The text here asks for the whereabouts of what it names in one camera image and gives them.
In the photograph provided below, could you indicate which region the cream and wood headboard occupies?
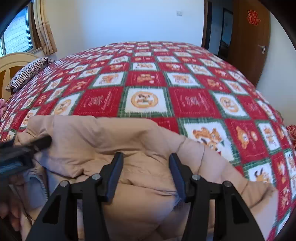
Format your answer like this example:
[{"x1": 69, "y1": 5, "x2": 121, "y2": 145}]
[{"x1": 0, "y1": 52, "x2": 38, "y2": 100}]

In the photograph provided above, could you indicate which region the dark wooden door frame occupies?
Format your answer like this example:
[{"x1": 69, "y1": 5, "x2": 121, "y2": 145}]
[{"x1": 202, "y1": 0, "x2": 233, "y2": 58}]

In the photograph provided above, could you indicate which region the red floral cloth on floor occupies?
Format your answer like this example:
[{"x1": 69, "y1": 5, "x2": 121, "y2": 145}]
[{"x1": 287, "y1": 125, "x2": 296, "y2": 148}]

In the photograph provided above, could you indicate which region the person's left hand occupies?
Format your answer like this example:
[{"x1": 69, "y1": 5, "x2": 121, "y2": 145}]
[{"x1": 1, "y1": 181, "x2": 21, "y2": 232}]

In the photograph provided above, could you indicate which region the silver door handle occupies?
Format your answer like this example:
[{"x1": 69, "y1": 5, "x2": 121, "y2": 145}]
[{"x1": 258, "y1": 45, "x2": 266, "y2": 54}]

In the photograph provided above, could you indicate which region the red double happiness decal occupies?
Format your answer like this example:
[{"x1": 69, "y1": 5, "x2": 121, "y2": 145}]
[{"x1": 247, "y1": 9, "x2": 261, "y2": 26}]

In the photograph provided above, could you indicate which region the striped pillow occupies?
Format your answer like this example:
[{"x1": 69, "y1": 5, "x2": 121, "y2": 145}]
[{"x1": 5, "y1": 57, "x2": 54, "y2": 93}]

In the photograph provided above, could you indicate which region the beige curtain right panel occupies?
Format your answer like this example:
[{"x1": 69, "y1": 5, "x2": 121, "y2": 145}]
[{"x1": 33, "y1": 0, "x2": 57, "y2": 56}]

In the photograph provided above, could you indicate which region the folded pink floral quilt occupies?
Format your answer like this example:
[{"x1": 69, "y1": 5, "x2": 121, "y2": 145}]
[{"x1": 0, "y1": 98, "x2": 8, "y2": 118}]

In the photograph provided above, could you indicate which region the red patchwork bear bedspread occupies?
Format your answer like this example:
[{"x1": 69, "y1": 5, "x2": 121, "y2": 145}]
[{"x1": 1, "y1": 41, "x2": 295, "y2": 240}]

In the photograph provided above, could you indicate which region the window with metal frame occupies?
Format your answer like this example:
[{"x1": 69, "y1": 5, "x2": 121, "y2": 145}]
[{"x1": 1, "y1": 3, "x2": 34, "y2": 57}]

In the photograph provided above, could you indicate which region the brown wooden door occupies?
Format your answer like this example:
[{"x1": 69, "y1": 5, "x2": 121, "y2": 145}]
[{"x1": 227, "y1": 0, "x2": 270, "y2": 86}]

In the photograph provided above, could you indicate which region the lavender quilted puffer jacket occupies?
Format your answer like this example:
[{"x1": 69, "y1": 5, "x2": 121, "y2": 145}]
[{"x1": 14, "y1": 115, "x2": 278, "y2": 240}]

